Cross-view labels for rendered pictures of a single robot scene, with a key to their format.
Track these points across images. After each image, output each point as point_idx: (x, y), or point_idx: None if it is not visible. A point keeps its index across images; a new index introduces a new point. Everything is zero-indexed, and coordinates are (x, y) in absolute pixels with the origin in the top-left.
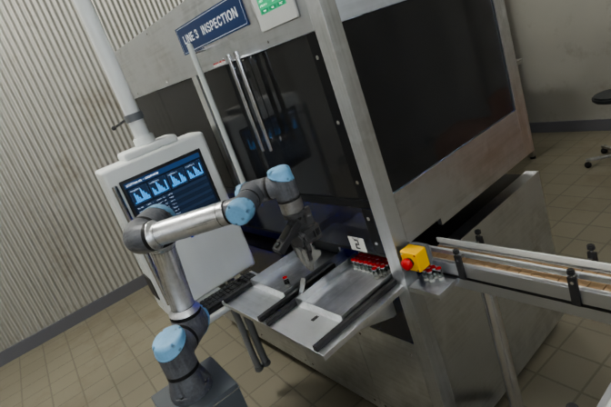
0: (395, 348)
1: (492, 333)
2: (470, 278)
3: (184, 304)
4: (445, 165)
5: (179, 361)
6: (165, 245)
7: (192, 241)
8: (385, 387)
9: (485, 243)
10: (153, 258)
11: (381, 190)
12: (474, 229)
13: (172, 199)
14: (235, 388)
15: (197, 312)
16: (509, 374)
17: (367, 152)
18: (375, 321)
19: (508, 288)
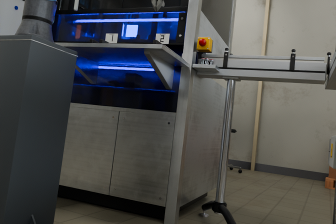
0: (155, 121)
1: (226, 112)
2: (229, 67)
3: None
4: (212, 30)
5: (49, 5)
6: None
7: (13, 11)
8: (124, 167)
9: (211, 94)
10: None
11: (199, 0)
12: (210, 78)
13: None
14: (75, 54)
15: (57, 3)
16: (227, 143)
17: None
18: (166, 78)
19: (253, 69)
